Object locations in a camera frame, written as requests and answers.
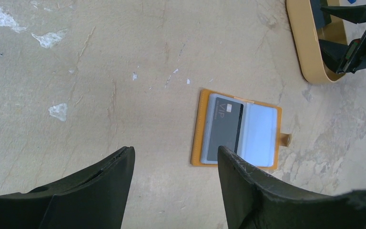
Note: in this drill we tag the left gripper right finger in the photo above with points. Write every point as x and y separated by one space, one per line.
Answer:
254 199

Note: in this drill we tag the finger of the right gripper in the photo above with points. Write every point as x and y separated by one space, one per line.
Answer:
331 53
354 14

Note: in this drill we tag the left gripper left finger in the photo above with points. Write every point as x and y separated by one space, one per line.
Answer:
92 198

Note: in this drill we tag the orange leather card holder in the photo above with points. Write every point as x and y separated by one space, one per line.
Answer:
260 134

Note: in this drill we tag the tan oval tray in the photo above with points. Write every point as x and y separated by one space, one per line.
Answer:
306 37

